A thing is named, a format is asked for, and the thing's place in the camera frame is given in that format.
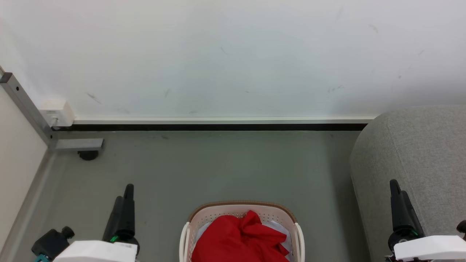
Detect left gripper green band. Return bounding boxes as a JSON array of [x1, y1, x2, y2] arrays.
[[102, 184, 140, 256]]

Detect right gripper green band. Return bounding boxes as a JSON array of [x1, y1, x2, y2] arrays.
[[387, 179, 425, 252]]

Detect white wall cable box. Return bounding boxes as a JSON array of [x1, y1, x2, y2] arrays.
[[39, 101, 75, 128]]

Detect grey metal frame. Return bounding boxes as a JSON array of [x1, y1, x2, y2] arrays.
[[0, 72, 104, 152]]

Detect grey fabric sofa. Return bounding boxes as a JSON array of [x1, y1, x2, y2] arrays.
[[349, 106, 466, 262]]

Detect white baseboard strip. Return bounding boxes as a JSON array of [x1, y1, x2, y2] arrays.
[[73, 116, 376, 125]]

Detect red and white jacket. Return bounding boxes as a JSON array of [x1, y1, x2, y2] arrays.
[[191, 210, 294, 262]]

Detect beige plastic laundry basket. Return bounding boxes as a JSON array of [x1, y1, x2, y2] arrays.
[[179, 201, 305, 262]]

